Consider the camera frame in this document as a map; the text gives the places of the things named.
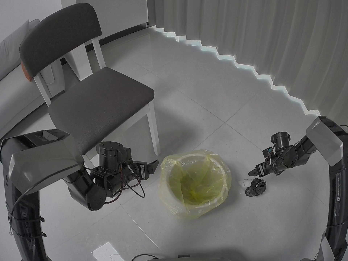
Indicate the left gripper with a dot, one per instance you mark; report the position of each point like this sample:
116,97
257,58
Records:
136,170

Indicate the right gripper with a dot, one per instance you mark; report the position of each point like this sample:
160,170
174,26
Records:
265,169

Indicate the yellow plastic bag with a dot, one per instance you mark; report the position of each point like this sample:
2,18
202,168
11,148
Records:
174,208

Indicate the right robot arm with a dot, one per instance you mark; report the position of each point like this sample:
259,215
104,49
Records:
326,143

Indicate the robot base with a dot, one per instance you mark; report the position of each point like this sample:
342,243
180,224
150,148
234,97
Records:
187,257

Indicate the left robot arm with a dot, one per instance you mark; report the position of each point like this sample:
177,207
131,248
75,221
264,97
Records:
43,159

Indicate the crumpled black plastic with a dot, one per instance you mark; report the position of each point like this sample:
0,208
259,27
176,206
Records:
255,188

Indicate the white trash bin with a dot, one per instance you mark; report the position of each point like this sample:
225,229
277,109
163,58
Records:
224,173

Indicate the clear plastic wrapper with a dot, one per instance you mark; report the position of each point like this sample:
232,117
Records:
243,183

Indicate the grey padded white chair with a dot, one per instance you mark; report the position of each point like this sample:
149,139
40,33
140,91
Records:
103,99

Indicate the beige curtain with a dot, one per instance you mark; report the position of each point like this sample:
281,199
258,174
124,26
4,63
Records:
272,23

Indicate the light grey sofa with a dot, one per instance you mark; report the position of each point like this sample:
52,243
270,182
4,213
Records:
11,102

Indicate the orange cushion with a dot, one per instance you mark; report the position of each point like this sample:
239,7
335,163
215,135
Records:
25,73

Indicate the large grey pillow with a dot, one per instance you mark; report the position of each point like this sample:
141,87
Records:
11,52

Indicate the small grey pillow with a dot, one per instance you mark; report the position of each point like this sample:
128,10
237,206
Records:
34,24

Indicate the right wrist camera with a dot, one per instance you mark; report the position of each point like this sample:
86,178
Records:
267,151

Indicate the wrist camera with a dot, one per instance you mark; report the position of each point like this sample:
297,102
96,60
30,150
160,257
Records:
125,154
267,151

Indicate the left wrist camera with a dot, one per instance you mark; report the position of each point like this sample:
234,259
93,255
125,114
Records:
125,154

